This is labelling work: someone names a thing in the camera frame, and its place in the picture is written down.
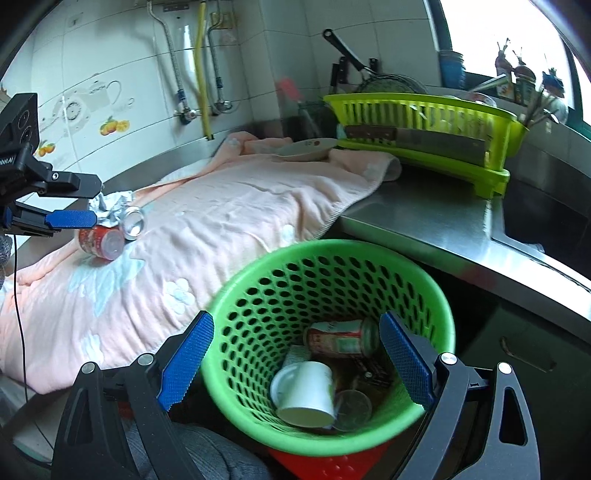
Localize red cup with clear lid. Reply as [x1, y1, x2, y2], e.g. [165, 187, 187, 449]
[77, 225, 125, 261]

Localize black thin cable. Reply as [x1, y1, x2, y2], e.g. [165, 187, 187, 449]
[11, 233, 54, 453]

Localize grey trouser leg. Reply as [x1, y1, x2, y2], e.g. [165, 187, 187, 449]
[122, 419, 271, 480]

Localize crumpled silver foil wrapper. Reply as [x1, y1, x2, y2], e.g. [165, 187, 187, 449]
[88, 191, 134, 228]

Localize yellow gas pipe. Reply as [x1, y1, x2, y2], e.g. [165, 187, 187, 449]
[193, 1, 214, 141]

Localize pink towel blanket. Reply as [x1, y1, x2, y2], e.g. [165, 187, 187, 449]
[1, 132, 402, 394]

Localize lime green dish rack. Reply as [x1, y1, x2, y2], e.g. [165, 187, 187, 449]
[324, 93, 528, 199]

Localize beige ceramic plate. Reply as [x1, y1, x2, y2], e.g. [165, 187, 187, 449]
[276, 138, 338, 162]

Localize black red cardboard box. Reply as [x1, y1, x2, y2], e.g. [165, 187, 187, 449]
[339, 357, 396, 392]

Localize red plastic basin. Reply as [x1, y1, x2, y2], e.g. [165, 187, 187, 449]
[266, 441, 392, 480]

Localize white paper cup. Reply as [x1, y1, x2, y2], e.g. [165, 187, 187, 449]
[270, 361, 335, 429]

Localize green perforated trash basket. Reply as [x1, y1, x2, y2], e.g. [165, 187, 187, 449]
[201, 240, 456, 457]

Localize black frying pan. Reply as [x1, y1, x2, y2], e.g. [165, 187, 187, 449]
[322, 28, 427, 94]

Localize clear plastic cup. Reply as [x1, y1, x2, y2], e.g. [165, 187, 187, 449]
[334, 390, 373, 432]

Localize white blue milk carton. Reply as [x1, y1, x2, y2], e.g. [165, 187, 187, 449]
[281, 345, 311, 368]

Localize red Coca-Cola can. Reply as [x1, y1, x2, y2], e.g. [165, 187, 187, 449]
[303, 320, 380, 358]

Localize grey knit gloved hand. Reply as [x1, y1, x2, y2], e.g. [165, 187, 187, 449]
[0, 234, 13, 287]

